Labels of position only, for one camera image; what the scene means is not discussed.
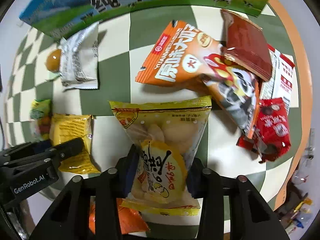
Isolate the green candy bag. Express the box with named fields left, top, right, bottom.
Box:
left=29, top=99, right=52, bottom=141

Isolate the small yellow snack bag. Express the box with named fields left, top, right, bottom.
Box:
left=49, top=113, right=100, bottom=174

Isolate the silver snack packet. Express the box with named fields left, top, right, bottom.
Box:
left=59, top=22, right=99, bottom=90

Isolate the orange sunflower seed bag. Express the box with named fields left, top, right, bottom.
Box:
left=135, top=20, right=230, bottom=87

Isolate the red white packet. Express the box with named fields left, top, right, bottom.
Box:
left=260, top=44, right=295, bottom=114

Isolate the yellow egg biscuit bag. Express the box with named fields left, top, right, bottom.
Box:
left=110, top=96, right=212, bottom=216

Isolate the dark red jerky packet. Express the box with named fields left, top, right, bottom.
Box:
left=221, top=9, right=272, bottom=82

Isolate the yellow black large bag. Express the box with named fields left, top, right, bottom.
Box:
left=89, top=197, right=150, bottom=235

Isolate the small red snack packet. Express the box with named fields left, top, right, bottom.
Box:
left=236, top=98, right=291, bottom=164

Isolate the panda orange snack bag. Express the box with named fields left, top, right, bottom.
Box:
left=202, top=54, right=259, bottom=139

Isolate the brown egg snack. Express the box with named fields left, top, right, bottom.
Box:
left=45, top=49, right=61, bottom=73

